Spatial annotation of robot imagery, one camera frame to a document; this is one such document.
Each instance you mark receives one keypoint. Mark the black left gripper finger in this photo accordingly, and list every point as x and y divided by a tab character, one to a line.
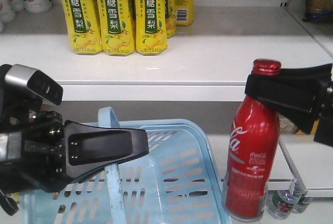
89	149

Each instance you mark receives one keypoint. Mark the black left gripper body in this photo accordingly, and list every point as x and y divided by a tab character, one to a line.
32	149

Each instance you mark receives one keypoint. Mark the yellow pear drink bottle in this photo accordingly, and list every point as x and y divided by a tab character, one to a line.
117	27
151	30
83	26

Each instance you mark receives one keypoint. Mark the white metal shelf rack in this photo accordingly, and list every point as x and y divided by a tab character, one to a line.
200	77

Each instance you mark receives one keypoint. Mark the red coca cola aluminium bottle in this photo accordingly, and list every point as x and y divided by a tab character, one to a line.
252	146

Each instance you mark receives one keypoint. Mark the light blue plastic basket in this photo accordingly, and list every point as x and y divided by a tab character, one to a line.
176	182

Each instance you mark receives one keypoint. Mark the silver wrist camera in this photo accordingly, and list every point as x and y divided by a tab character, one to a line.
33	83

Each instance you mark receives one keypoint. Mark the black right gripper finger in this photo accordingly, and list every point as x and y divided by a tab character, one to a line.
307	70
301	99

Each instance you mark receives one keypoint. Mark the clear water bottle green label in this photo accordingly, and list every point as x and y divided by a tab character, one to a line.
281	203

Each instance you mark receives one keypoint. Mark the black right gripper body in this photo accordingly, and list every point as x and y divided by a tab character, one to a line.
323	132

